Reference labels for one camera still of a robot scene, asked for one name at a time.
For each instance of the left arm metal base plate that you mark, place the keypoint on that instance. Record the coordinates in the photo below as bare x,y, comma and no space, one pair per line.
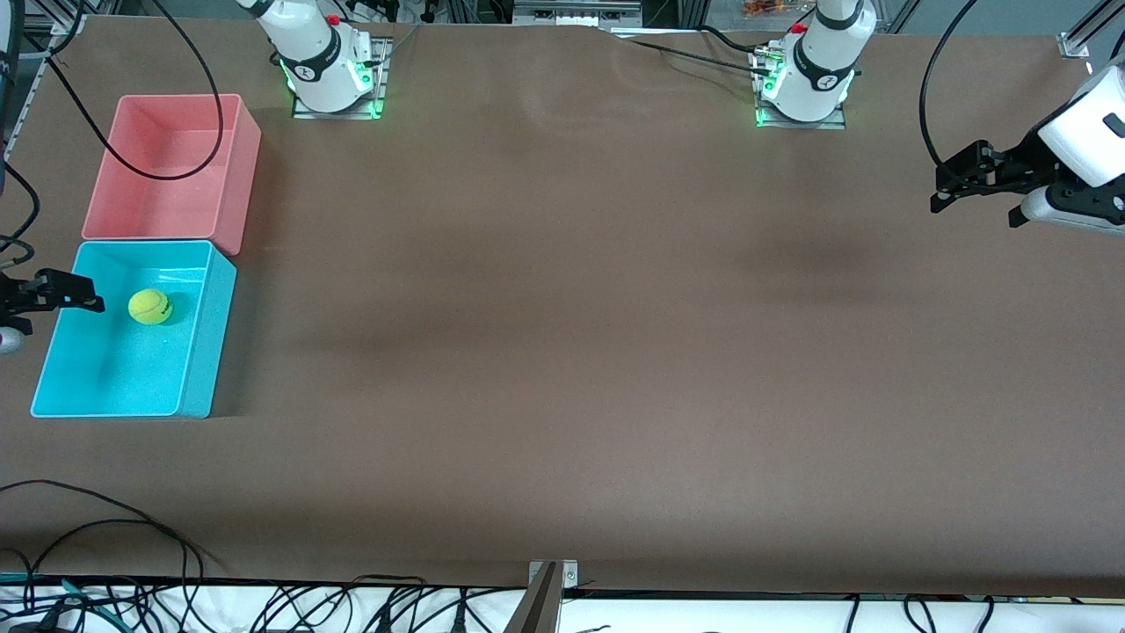
831,121

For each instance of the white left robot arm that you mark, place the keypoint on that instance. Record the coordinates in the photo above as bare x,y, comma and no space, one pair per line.
817,70

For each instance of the aluminium frame profile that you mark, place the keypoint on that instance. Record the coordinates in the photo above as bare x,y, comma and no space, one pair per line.
53,22

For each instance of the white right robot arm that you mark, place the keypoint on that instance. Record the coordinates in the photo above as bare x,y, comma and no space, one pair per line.
316,61

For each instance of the yellow-green tennis ball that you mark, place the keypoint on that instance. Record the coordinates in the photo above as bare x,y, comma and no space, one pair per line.
149,307

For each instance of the grey metal box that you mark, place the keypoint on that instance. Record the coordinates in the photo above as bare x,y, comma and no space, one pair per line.
576,12

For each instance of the orange parts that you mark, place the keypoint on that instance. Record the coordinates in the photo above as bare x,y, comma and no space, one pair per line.
765,8

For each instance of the metal mount bracket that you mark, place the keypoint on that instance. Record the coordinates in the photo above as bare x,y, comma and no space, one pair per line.
549,598

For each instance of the aluminium corner bracket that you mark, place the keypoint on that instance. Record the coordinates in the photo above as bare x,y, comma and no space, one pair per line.
1077,42

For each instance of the blue plastic bin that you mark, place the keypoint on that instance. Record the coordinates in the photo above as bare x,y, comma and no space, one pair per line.
114,369

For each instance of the pink plastic bin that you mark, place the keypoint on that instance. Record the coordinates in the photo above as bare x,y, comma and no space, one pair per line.
167,211

